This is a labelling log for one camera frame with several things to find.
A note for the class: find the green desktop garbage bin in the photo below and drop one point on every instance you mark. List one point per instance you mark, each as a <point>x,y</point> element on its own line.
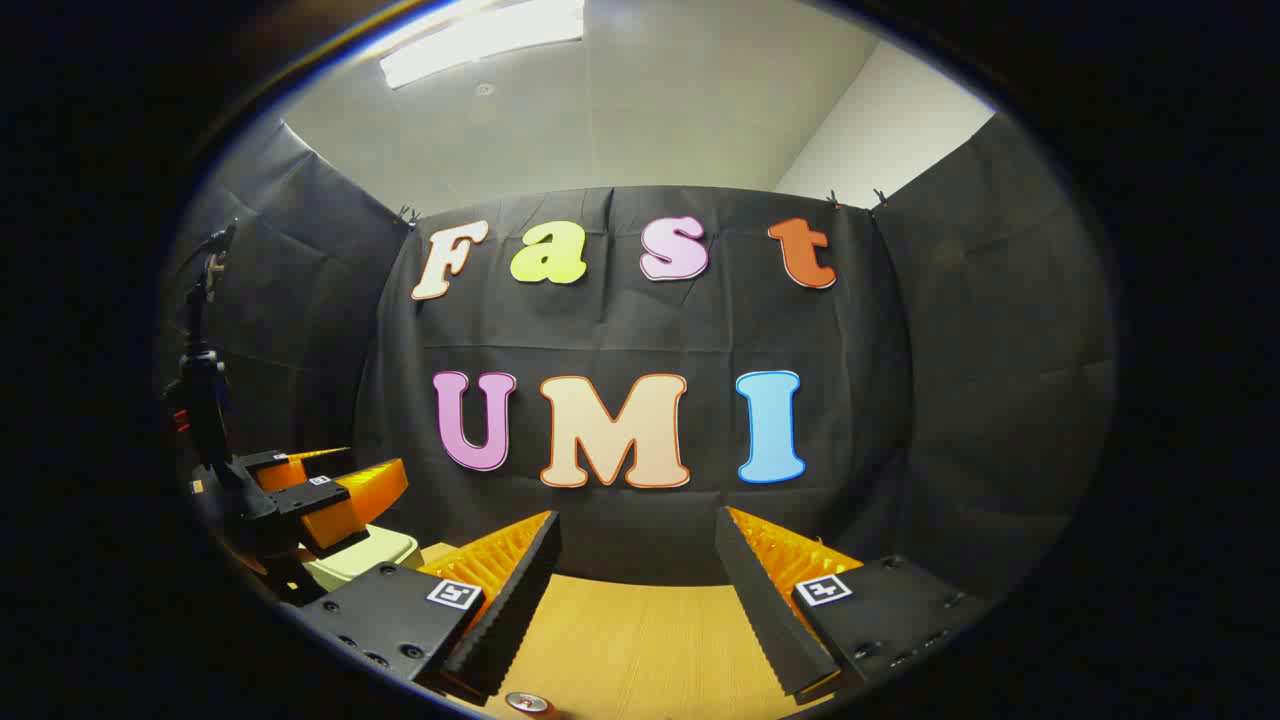
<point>365,555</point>

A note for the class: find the red pop can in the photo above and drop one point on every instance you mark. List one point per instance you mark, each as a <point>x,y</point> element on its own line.
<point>527,703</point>

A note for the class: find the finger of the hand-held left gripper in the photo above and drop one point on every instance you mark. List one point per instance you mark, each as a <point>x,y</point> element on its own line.
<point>360,500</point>
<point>300,465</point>

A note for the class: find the wooden desktop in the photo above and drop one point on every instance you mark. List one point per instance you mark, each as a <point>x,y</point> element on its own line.
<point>640,640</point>

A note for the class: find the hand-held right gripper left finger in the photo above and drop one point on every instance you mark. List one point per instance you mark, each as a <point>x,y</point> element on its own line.
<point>515,590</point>

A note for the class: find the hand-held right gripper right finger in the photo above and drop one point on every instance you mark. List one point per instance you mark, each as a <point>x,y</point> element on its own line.
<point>765,600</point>

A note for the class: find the black backdrop cloth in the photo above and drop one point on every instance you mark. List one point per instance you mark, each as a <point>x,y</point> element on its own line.
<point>640,330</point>

